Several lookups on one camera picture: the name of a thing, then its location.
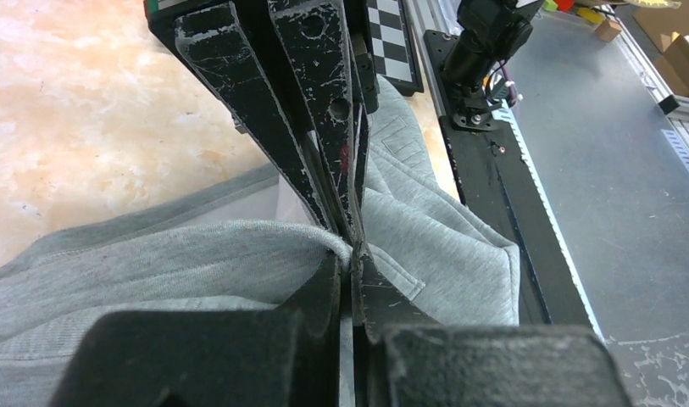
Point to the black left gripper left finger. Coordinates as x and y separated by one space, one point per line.
286 356

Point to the grey zip-up jacket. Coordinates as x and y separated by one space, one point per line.
247 243

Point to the aluminium front rail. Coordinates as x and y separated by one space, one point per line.
640 53

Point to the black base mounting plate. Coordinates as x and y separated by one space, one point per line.
496 179

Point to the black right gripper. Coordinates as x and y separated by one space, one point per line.
209 38

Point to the cardboard boxes in background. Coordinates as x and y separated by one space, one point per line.
664 23

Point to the black white checkerboard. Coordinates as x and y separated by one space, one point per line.
394 50

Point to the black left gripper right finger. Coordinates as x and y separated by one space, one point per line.
403 357

